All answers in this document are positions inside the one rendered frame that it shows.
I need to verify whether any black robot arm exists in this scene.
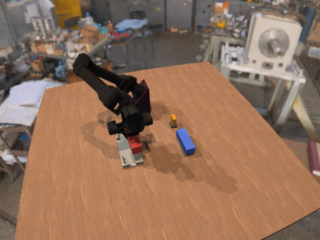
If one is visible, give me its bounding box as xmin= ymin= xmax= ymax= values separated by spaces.
xmin=72 ymin=53 xmax=145 ymax=137

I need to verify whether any red rectangular block with two sockets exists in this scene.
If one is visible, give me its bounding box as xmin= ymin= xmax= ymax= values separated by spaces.
xmin=127 ymin=135 xmax=143 ymax=155

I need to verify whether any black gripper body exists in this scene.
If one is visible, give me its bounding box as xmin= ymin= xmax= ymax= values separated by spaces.
xmin=107 ymin=112 xmax=153 ymax=135

